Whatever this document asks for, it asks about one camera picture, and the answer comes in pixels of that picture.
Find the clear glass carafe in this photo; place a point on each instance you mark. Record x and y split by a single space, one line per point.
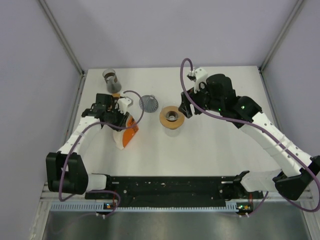
171 133

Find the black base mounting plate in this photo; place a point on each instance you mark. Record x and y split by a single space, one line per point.
178 191

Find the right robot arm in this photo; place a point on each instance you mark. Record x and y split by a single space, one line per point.
296 168

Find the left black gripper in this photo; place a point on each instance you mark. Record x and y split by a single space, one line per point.
123 118

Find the orange coffee filter pack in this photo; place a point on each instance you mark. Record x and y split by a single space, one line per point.
123 137

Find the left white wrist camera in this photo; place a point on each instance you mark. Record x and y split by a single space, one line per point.
123 104

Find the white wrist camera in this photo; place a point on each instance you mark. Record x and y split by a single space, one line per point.
198 75
123 104

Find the wooden dripper ring holder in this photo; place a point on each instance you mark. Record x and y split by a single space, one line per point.
171 125

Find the smoky grey glass carafe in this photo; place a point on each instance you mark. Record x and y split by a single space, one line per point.
113 85

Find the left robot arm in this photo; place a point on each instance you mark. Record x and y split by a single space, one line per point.
66 169

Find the grey slotted cable duct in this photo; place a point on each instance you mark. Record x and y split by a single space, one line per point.
77 206

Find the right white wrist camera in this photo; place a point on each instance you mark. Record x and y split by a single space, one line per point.
198 75

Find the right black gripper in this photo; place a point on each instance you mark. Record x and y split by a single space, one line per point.
185 107

